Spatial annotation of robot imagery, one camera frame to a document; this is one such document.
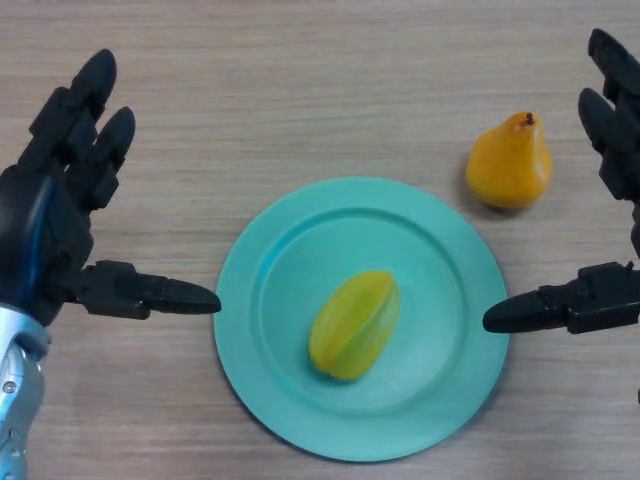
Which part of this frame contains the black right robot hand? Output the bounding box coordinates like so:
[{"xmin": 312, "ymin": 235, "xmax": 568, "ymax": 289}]
[{"xmin": 482, "ymin": 28, "xmax": 640, "ymax": 335}]

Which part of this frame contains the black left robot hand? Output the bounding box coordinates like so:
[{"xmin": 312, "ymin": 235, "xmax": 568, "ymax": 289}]
[{"xmin": 0, "ymin": 48, "xmax": 223, "ymax": 329}]

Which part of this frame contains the yellow starfruit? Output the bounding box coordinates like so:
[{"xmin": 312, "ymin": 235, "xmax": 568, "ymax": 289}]
[{"xmin": 308, "ymin": 270, "xmax": 401, "ymax": 384}]

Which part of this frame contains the green round plate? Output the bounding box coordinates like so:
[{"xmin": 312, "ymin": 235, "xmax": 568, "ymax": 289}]
[{"xmin": 213, "ymin": 177, "xmax": 509, "ymax": 462}]

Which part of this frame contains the orange yellow pear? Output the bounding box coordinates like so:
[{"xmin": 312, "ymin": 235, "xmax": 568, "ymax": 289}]
[{"xmin": 465, "ymin": 111, "xmax": 554, "ymax": 210}]

